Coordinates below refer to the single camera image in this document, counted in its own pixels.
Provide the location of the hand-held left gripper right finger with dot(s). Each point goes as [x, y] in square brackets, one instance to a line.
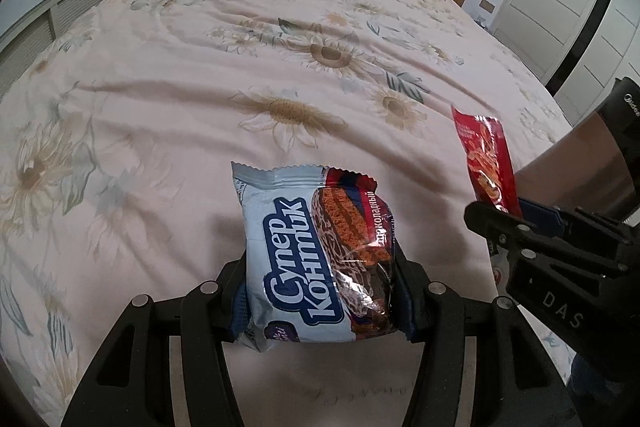
[409, 307]

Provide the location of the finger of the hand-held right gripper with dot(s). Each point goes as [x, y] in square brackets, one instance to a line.
[500, 222]
[542, 213]

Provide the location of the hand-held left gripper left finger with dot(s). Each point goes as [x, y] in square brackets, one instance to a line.
[237, 307]

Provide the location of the red and white snack packet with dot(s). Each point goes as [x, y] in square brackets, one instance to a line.
[487, 162]

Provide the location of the blue and white cookie packet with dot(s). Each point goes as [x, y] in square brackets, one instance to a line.
[290, 257]

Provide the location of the brown thermos cup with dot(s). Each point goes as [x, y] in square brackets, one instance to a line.
[575, 167]

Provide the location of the floral blanket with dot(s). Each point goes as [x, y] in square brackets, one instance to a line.
[200, 107]

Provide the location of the white slatted panel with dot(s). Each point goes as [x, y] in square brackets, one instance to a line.
[30, 32]

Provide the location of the wall socket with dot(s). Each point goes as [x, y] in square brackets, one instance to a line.
[487, 5]

